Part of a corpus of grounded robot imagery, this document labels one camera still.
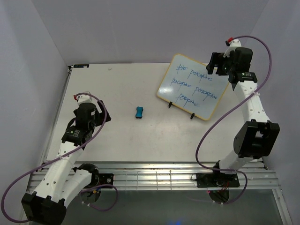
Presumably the black wire easel stand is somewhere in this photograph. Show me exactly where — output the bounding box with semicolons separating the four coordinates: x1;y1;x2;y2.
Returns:
168;101;195;120

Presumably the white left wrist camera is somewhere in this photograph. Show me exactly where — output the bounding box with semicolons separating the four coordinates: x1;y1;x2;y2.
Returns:
73;91;94;108

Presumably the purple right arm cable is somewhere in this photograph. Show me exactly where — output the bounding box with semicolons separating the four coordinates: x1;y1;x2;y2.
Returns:
187;35;272;205

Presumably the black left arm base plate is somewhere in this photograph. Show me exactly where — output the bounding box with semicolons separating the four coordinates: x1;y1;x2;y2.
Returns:
96;173;114;186

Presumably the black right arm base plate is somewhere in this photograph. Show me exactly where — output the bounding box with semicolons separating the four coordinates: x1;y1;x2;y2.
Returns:
191;171;240;188

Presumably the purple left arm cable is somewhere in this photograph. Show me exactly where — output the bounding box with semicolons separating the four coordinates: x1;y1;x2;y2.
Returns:
0;92;119;222

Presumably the yellow framed whiteboard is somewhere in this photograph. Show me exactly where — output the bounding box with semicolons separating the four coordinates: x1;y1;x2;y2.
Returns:
157;54;229;121

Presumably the aluminium table frame rail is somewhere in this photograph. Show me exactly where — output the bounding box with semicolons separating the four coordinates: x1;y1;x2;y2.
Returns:
27;161;281;192

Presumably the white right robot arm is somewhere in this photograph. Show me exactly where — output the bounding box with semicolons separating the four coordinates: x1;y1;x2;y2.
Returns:
206;47;280;186

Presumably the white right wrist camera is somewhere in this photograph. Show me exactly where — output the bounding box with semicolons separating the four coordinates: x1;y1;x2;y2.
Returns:
223;37;241;58

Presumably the black left corner label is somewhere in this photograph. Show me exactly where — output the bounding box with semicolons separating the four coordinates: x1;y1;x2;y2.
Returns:
73;64;90;68

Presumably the blue whiteboard eraser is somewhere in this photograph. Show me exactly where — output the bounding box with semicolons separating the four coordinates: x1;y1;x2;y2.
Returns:
135;106;143;119

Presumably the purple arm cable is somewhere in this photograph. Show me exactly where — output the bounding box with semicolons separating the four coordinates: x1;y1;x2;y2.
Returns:
0;92;119;222
187;35;272;205

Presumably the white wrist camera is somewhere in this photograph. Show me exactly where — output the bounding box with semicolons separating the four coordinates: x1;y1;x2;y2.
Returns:
223;37;241;58
73;91;94;108

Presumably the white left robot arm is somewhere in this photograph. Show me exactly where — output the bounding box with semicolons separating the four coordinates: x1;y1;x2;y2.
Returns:
21;98;111;225

